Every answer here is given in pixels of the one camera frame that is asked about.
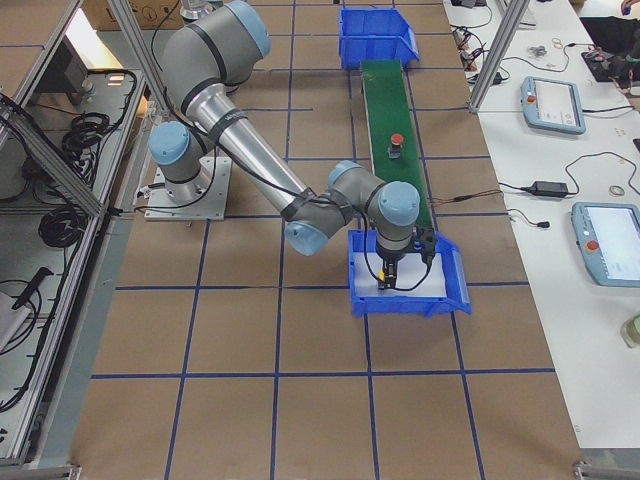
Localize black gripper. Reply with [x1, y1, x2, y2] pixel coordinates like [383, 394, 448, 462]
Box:
[375, 227, 437, 290]

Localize red push button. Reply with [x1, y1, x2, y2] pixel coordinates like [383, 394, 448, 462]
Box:
[387, 133, 404, 160]

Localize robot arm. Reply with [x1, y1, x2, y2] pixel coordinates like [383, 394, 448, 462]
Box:
[163, 1, 437, 289]

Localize blue bin with buttons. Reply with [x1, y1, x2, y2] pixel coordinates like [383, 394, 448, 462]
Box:
[338, 7, 420, 70]

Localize white foam pad receiving bin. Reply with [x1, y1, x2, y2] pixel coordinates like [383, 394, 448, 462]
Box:
[350, 252, 446, 297]

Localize blue receiving bin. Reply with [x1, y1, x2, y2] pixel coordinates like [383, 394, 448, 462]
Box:
[348, 230, 472, 317]

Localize green conveyor belt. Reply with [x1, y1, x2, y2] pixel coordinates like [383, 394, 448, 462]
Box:
[360, 60, 433, 228]

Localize black power adapter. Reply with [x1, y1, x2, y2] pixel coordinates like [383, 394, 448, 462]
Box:
[529, 180, 570, 198]

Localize near teach pendant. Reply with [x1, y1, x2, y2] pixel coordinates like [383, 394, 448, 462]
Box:
[571, 202, 639, 288]

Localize teach pendant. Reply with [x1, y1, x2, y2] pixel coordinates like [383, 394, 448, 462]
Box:
[520, 76, 586, 135]
[571, 202, 639, 288]

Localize far teach pendant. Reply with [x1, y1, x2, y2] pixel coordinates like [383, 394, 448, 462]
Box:
[520, 76, 586, 135]

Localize cardboard box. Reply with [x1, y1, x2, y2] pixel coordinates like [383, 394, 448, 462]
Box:
[81, 0, 184, 31]

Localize red and black wires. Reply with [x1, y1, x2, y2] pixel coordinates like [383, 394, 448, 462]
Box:
[430, 189, 504, 206]

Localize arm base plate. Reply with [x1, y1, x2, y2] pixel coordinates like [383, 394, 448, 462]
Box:
[143, 156, 232, 221]

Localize aluminium frame post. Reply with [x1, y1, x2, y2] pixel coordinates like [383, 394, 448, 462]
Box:
[468, 0, 529, 113]

